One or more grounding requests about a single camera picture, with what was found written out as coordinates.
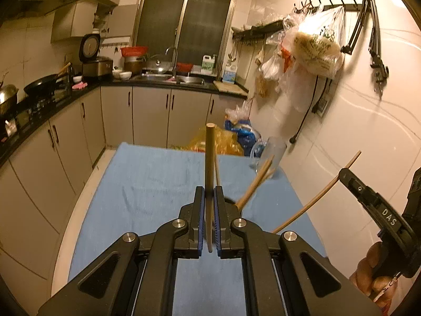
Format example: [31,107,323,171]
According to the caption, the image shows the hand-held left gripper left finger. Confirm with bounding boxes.
[38,186,205,316]

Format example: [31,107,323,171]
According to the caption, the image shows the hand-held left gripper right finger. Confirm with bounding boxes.
[213,186,382,316]

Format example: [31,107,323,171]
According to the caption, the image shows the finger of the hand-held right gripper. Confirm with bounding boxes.
[340,168,412,238]

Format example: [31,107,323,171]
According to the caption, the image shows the dark wooden chopstick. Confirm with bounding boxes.
[206,123,218,254]

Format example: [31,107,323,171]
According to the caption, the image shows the person's right hand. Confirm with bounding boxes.
[350,242,397,308]

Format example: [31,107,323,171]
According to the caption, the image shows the blue table cloth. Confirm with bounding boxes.
[67,142,328,316]

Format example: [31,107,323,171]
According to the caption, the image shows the yellow plastic bag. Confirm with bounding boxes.
[189,126,246,157]

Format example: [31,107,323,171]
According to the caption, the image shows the blue plastic bag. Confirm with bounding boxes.
[224,118,262,157]

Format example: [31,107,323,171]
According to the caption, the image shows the pale pink plastic bag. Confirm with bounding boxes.
[225,100,252,123]

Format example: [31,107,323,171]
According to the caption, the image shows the grey lower kitchen cabinets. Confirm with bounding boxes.
[0,85,248,307]

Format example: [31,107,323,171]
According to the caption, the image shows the wooden cutting board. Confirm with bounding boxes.
[213,80,248,95]

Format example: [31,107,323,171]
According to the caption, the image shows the white bottle blue label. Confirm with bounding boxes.
[222,61,238,84]

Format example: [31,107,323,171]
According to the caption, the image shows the steel sink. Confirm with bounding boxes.
[134,73,207,85]

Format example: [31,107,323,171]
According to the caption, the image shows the hanging bag with flatbread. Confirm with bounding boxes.
[282,6,347,80]

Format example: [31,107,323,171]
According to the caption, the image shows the white bottle green label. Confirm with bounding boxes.
[201,55,216,75]

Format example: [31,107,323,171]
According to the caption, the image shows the glass pot lid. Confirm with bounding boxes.
[144,57,172,73]

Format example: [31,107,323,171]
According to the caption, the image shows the steel faucet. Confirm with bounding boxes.
[165,46,178,77]

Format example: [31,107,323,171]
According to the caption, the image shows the brown cooking pot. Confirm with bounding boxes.
[123,57,146,75]

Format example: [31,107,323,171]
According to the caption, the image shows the black kitchen counter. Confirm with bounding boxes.
[0,78,249,166]

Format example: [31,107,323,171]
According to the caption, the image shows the red basin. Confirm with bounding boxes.
[120,46,149,58]

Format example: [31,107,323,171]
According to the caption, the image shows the rice cooker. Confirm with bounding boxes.
[78,33,114,80]

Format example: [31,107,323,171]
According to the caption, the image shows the dark kitchen window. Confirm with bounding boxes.
[133,0,244,70]

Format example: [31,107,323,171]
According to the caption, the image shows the black frying pan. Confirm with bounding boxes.
[23,74,67,97]

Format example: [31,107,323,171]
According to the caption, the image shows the steel wok with lid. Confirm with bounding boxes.
[0,72,19,116]

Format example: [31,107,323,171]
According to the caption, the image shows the upper kitchen cabinets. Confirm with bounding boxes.
[39,0,128,42]

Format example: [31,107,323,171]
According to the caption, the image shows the black power cable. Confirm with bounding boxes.
[289,75,320,145]

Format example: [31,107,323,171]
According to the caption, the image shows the wall power socket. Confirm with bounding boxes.
[312,95,330,117]

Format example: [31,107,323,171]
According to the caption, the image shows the wall hook rail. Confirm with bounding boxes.
[293,0,364,13]

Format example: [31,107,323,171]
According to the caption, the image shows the black wall shelf rack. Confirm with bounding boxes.
[231,19,285,41]

